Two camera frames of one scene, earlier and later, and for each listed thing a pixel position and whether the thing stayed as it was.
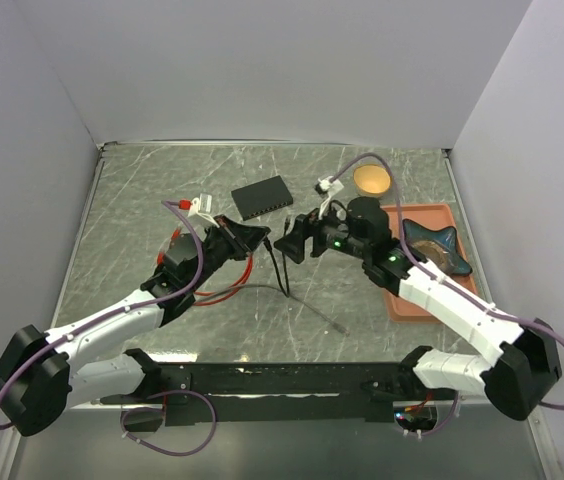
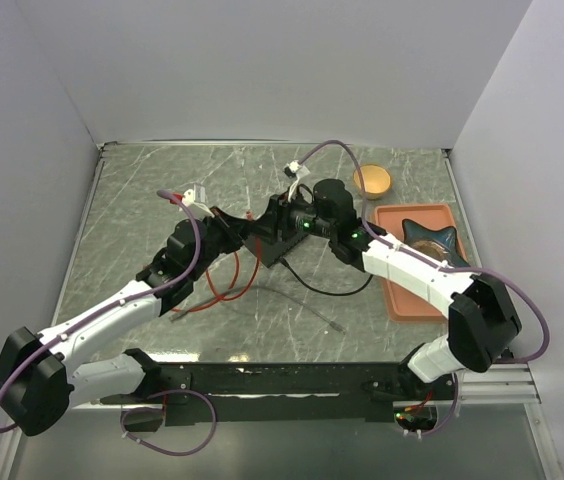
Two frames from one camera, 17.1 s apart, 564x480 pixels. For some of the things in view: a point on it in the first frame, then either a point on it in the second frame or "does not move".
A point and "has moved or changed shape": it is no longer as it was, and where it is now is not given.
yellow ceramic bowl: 371,180 does not move
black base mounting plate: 277,393 does not move
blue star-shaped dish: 438,246 does not move
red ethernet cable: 233,290 has moved or changed shape
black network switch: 260,197 -> 268,252
